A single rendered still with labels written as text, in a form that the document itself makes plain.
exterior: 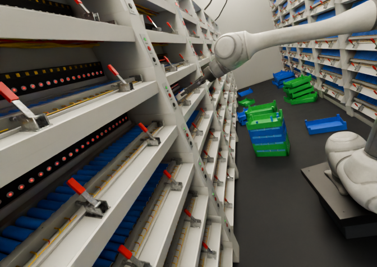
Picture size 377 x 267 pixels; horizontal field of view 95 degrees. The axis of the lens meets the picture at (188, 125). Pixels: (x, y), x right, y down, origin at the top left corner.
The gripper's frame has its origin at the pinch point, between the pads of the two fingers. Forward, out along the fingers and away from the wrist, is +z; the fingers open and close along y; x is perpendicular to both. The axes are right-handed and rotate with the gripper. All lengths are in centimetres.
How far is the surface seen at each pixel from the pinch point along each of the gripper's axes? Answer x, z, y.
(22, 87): 26, 8, -59
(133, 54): 23.4, -4.8, -27.4
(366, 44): -54, -112, 87
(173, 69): 13.1, -4.5, -1.0
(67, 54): 34, 9, -39
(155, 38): 26.7, -9.3, -9.8
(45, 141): 10, -5, -71
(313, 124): -115, -60, 113
